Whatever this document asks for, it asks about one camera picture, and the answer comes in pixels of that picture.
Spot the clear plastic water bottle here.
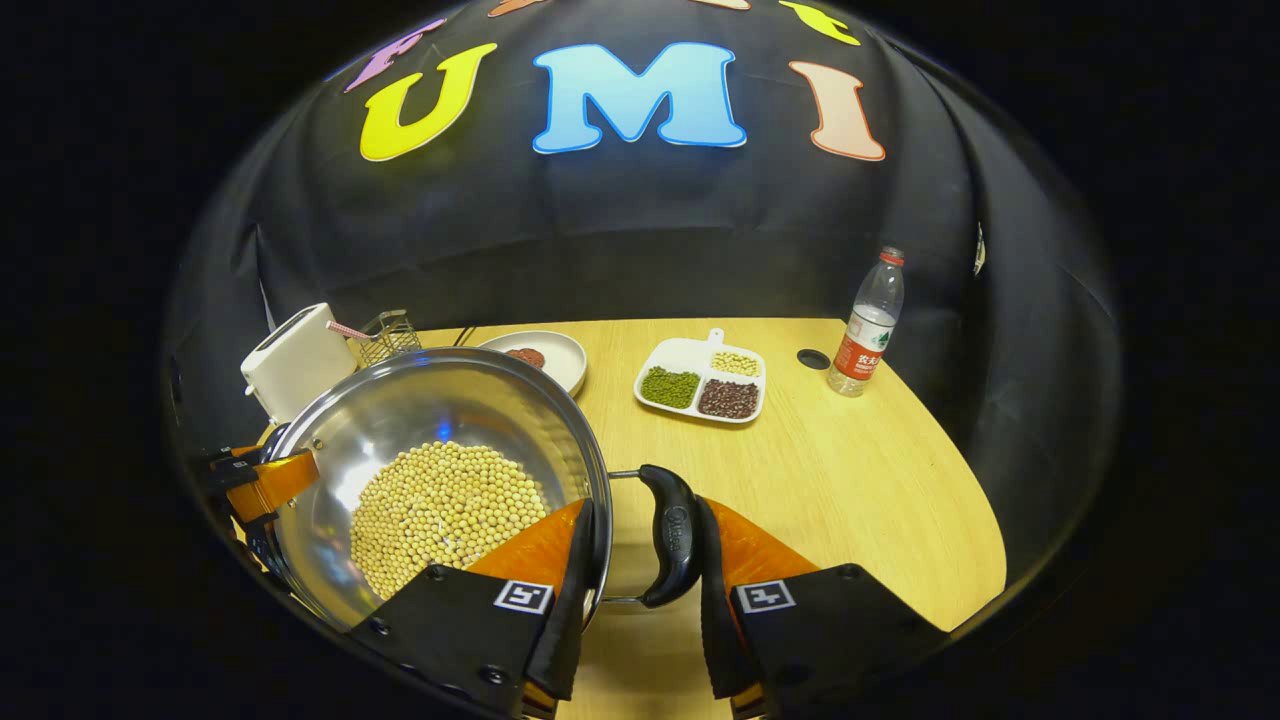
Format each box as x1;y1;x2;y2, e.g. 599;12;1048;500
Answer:
827;247;906;399

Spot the white toaster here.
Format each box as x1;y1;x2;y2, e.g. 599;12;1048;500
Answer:
240;303;359;425

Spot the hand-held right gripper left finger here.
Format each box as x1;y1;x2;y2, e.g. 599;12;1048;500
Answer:
348;498;596;716

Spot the white divided dish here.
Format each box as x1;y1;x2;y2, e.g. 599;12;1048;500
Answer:
634;328;768;425

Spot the round white plate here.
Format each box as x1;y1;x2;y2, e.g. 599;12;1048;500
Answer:
478;331;589;397

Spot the pile of dark red beans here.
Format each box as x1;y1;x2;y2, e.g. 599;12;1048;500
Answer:
697;379;759;419

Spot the stainless steel pot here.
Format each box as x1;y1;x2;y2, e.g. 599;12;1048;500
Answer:
245;347;704;633

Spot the pile of yellow soybeans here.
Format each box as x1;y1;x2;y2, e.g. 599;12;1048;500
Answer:
350;441;549;599

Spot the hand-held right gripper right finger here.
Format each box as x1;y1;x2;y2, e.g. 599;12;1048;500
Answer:
695;497;951;716

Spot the wire mesh basket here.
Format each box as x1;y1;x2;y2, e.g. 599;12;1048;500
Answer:
358;309;423;367

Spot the pile of green mung beans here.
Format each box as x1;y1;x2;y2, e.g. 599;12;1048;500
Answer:
640;366;701;409

